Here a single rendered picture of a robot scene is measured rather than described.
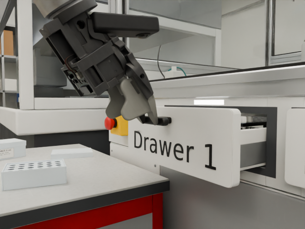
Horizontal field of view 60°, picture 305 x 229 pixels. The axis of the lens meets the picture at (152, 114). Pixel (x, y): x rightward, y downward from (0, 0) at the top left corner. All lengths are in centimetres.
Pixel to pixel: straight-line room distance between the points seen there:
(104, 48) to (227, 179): 25
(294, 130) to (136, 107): 23
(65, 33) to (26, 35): 84
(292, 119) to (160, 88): 35
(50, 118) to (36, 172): 62
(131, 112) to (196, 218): 31
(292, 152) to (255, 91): 12
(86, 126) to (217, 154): 93
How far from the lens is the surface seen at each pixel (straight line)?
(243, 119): 49
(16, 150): 95
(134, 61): 39
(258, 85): 48
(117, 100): 45
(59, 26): 38
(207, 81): 55
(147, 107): 41
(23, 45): 121
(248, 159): 44
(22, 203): 54
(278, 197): 48
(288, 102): 45
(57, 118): 122
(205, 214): 60
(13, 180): 62
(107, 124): 77
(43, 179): 62
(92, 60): 37
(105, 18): 40
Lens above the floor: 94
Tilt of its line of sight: 3 degrees down
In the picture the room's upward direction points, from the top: straight up
